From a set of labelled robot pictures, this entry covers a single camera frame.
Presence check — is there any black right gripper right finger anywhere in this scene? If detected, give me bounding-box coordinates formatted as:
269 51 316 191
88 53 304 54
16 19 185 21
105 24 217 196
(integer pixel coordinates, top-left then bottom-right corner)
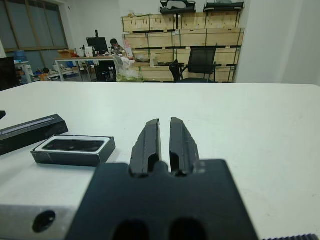
169 117 200 177

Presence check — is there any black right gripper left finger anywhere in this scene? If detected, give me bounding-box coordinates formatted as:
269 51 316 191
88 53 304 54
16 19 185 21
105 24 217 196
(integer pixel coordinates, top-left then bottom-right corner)
129 118 164 178

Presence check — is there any black box lid with print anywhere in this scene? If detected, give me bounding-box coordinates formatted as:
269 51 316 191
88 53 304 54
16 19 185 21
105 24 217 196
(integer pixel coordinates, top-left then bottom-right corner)
0 114 69 156

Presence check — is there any black box base white insert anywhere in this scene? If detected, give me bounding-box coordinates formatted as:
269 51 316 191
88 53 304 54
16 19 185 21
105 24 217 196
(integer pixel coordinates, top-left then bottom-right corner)
30 135 116 167

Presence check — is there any brown cardboard box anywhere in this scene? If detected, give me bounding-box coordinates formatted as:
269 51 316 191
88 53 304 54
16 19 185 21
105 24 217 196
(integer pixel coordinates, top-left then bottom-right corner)
57 49 76 59

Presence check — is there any black flat panel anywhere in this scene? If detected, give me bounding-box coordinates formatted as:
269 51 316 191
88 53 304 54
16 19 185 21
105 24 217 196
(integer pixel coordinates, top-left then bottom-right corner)
0 56 18 92

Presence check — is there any white water dispenser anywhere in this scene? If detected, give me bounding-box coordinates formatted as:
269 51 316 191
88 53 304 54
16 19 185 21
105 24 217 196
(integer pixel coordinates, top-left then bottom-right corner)
14 62 33 84

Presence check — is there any blue water bottle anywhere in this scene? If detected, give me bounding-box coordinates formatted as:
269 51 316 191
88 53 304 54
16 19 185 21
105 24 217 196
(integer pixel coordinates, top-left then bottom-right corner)
13 49 30 63

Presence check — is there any yellow-green plastic bag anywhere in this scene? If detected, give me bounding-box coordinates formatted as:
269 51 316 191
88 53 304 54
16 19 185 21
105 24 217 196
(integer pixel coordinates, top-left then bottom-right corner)
116 72 144 83

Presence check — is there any white plastic bag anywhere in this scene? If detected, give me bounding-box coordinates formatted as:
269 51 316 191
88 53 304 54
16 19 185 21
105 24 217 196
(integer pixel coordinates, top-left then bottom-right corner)
113 55 141 77

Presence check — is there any black computer tower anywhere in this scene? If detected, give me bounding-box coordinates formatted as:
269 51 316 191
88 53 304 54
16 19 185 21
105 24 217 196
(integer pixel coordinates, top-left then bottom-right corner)
94 61 117 82

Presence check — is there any black mesh office chair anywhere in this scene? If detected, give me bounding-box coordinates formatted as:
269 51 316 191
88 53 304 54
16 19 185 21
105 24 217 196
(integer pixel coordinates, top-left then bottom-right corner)
181 44 222 83

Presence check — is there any pink white carton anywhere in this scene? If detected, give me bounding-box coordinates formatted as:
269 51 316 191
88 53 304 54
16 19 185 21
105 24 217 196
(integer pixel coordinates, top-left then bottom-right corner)
124 39 134 59

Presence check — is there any seated person at desk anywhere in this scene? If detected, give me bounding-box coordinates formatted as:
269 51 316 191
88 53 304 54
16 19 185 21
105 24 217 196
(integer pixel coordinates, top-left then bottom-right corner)
109 38 125 55

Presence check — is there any wooden crate stack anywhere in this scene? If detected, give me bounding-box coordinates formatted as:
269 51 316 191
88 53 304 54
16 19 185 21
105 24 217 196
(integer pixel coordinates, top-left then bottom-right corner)
121 11 245 83

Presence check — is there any black computer monitor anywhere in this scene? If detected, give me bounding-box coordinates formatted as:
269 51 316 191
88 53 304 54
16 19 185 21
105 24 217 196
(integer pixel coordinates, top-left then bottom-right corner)
86 29 109 55

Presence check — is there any black case with white pad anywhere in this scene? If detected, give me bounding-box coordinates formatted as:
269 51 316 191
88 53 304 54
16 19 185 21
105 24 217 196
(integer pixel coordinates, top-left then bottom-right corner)
159 0 197 14

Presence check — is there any flat black case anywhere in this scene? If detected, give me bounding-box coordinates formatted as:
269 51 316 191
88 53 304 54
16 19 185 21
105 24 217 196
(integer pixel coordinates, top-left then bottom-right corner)
203 0 245 13

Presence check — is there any brown frame window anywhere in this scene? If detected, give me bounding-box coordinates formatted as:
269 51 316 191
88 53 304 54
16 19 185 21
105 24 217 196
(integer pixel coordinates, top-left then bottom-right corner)
0 0 70 52

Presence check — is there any white frame wooden desk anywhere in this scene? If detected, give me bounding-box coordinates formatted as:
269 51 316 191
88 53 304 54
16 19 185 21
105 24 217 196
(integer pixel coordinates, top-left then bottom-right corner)
54 55 121 82

